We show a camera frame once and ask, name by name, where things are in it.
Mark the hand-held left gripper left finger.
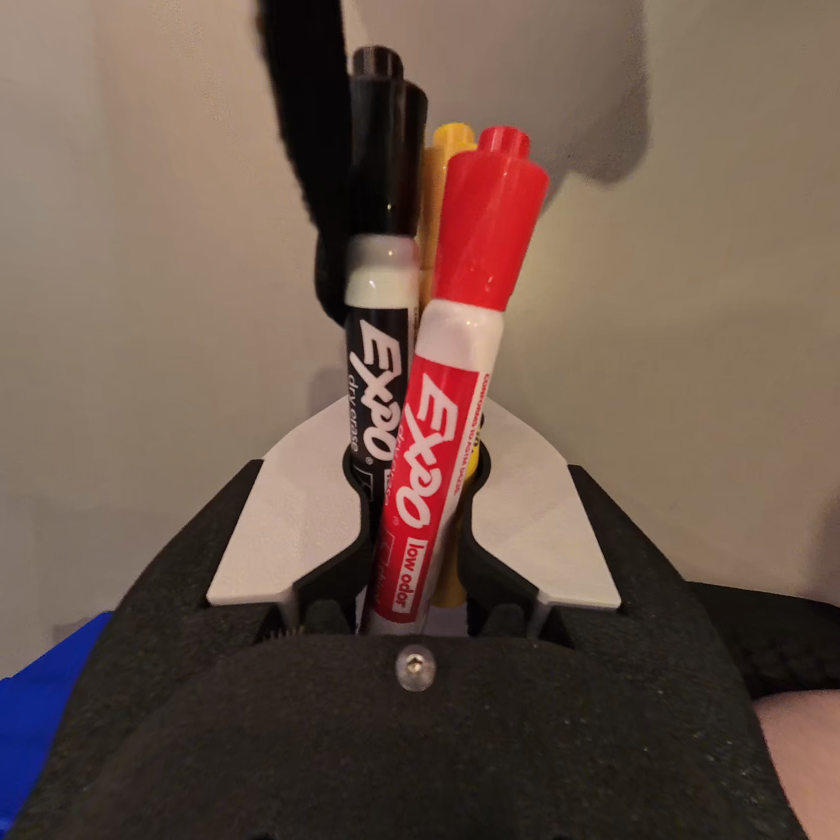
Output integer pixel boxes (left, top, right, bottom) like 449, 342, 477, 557
205, 397, 378, 631

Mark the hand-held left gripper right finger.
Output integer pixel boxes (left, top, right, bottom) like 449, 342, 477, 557
458, 400, 623, 639

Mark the red dry-erase marker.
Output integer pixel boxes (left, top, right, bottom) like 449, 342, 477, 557
361, 126, 551, 637

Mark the black dry-erase marker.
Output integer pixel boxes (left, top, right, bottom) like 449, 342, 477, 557
344, 45, 429, 526

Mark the yellow highlighter marker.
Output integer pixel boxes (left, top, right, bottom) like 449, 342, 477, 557
416, 121, 487, 608

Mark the black hook-and-loop strap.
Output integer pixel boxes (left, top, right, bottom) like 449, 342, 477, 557
252, 0, 358, 329

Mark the person's left forearm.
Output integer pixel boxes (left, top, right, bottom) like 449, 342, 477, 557
751, 692, 840, 840

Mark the blue plastic bin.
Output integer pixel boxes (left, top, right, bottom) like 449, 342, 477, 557
0, 610, 116, 840

